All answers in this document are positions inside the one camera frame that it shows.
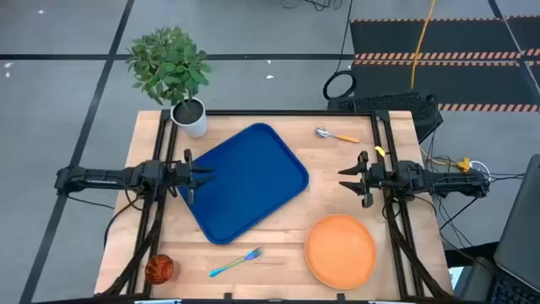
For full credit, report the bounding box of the white cable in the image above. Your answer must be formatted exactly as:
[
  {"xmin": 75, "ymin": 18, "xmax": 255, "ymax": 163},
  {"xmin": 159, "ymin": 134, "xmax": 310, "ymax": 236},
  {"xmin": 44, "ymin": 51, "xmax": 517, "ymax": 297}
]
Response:
[{"xmin": 468, "ymin": 160, "xmax": 491, "ymax": 180}]

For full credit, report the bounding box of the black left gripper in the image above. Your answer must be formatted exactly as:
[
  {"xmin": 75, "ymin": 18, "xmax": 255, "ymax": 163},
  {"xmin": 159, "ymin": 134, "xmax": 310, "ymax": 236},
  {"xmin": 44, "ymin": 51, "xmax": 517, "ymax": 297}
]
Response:
[{"xmin": 165, "ymin": 148, "xmax": 216, "ymax": 207}]

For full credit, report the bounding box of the green leafy plant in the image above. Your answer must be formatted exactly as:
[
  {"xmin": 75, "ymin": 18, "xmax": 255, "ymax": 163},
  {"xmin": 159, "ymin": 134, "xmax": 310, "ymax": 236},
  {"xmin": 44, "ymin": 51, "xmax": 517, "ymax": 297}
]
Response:
[{"xmin": 125, "ymin": 25, "xmax": 213, "ymax": 107}]

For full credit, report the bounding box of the black striped floor mat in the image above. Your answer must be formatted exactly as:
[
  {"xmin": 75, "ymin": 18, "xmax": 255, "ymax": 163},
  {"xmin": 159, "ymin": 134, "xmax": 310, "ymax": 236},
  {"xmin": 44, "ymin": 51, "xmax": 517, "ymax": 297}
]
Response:
[{"xmin": 348, "ymin": 15, "xmax": 540, "ymax": 113}]

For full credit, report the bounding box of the yellow cable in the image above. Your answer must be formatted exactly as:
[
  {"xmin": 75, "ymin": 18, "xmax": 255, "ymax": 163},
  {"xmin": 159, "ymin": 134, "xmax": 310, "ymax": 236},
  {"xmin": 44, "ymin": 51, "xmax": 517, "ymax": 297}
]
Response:
[{"xmin": 410, "ymin": 0, "xmax": 438, "ymax": 90}]

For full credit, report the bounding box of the blue plastic tray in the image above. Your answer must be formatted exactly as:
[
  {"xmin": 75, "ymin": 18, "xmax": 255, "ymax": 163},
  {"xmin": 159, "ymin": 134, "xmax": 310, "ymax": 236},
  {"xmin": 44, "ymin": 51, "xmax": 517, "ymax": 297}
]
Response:
[{"xmin": 176, "ymin": 122, "xmax": 311, "ymax": 246}]

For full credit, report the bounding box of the white plant pot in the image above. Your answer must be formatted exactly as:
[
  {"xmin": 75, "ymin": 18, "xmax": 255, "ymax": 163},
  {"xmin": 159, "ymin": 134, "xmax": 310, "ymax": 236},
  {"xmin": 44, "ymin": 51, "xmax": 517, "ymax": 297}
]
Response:
[{"xmin": 170, "ymin": 96, "xmax": 208, "ymax": 139}]

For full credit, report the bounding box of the spoon with orange handle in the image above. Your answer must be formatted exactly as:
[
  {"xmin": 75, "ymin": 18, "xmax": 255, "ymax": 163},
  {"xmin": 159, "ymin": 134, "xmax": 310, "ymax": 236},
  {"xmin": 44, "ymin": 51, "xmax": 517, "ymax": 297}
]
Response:
[{"xmin": 314, "ymin": 127, "xmax": 361, "ymax": 144}]

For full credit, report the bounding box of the orange ribbed cup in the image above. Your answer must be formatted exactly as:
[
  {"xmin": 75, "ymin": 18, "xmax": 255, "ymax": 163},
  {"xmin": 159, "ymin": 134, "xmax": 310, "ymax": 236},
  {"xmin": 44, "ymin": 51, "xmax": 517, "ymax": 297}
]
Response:
[{"xmin": 144, "ymin": 253, "xmax": 175, "ymax": 285}]

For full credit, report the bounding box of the black keyboard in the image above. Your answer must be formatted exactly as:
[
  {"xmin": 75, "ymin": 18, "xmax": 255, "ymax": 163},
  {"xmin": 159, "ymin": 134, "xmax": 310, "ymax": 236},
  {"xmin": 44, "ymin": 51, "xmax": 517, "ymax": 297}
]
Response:
[{"xmin": 487, "ymin": 272, "xmax": 540, "ymax": 304}]

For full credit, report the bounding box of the iridescent blue fork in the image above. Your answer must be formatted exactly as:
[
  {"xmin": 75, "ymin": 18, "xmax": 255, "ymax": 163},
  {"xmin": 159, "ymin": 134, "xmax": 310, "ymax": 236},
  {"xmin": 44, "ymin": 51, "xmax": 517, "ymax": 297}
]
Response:
[{"xmin": 208, "ymin": 247, "xmax": 265, "ymax": 279}]

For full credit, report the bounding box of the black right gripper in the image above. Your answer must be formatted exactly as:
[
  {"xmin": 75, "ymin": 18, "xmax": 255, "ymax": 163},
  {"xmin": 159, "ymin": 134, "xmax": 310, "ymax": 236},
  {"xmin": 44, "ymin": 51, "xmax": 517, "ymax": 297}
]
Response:
[{"xmin": 337, "ymin": 150, "xmax": 387, "ymax": 209}]

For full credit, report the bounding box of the black hanging cable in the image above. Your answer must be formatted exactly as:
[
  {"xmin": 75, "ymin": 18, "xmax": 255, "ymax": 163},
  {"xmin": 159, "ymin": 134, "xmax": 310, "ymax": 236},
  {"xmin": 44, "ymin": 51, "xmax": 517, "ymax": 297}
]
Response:
[{"xmin": 322, "ymin": 0, "xmax": 358, "ymax": 101}]

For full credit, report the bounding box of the computer monitor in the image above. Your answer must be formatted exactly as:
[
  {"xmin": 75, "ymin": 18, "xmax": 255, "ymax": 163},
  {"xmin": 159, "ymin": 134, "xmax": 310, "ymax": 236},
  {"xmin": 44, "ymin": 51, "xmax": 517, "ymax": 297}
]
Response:
[{"xmin": 492, "ymin": 154, "xmax": 540, "ymax": 292}]

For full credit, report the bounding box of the black aluminium table frame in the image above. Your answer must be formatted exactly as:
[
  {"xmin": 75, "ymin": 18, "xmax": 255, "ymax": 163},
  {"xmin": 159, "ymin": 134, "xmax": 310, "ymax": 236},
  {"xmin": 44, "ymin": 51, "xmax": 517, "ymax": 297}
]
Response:
[{"xmin": 94, "ymin": 109, "xmax": 455, "ymax": 303}]

